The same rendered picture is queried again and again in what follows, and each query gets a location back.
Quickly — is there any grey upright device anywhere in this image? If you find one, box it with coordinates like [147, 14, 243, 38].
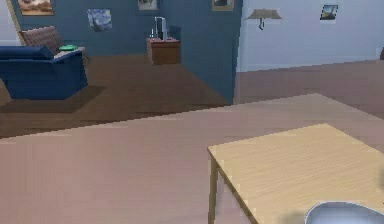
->
[153, 16, 168, 42]

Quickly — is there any brown checked armchair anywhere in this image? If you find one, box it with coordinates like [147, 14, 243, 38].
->
[19, 25, 64, 55]

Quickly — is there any orange framed picture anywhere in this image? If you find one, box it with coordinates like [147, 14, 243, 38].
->
[17, 0, 55, 16]

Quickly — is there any small dark unframed picture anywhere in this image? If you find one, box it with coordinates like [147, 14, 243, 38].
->
[319, 4, 339, 21]

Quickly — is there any brown wooden side table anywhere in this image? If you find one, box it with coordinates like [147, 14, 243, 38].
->
[146, 37, 182, 66]

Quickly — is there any grey framed picture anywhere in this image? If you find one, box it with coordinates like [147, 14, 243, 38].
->
[137, 0, 160, 11]

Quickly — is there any pale side table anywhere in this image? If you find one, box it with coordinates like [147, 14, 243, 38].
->
[53, 46, 90, 65]

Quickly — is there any dark picture tan frame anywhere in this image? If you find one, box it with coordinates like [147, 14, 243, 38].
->
[211, 0, 235, 12]

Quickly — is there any blue armchair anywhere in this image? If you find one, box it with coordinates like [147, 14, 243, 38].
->
[0, 45, 89, 101]

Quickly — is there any blue swirl painting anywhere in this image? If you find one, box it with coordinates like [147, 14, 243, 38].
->
[86, 8, 113, 33]

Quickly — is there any pale blue bowl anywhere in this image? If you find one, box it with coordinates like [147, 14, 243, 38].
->
[304, 201, 384, 224]

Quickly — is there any tan wall shelf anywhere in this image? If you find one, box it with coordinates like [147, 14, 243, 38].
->
[246, 8, 283, 31]

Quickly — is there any light wooden table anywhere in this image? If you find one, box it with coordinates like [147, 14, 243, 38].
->
[207, 122, 384, 224]

